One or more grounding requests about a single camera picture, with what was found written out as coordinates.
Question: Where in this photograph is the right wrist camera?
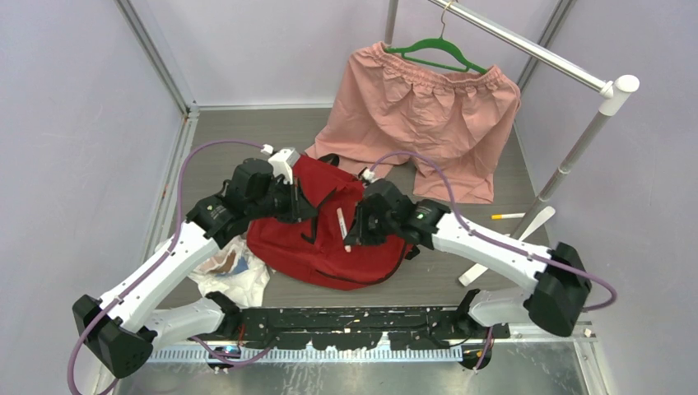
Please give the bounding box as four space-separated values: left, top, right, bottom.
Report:
358 167 379 185

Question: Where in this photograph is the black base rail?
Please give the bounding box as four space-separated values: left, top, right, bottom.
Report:
200 306 488 351

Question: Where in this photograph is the pink capped marker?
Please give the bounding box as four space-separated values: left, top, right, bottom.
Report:
336 207 351 253

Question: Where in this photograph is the pink skirt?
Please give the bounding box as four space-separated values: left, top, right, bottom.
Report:
307 42 521 204

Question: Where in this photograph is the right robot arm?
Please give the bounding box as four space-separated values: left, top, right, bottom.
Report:
344 179 591 338

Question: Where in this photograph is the green clothes hanger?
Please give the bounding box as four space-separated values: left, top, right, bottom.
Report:
384 6 489 75

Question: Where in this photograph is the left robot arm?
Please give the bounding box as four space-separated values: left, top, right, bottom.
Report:
72 150 316 379

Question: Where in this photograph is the yellow capped marker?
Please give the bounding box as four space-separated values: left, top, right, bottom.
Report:
491 212 525 221

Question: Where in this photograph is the white crumpled cloth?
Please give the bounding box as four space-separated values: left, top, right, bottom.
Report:
188 236 270 308

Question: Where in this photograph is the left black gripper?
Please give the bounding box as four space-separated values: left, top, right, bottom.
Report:
248 175 319 225

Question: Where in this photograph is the white clothes rack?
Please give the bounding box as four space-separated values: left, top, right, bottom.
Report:
393 1 663 304

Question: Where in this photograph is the red backpack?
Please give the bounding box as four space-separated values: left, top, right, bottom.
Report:
246 156 419 290

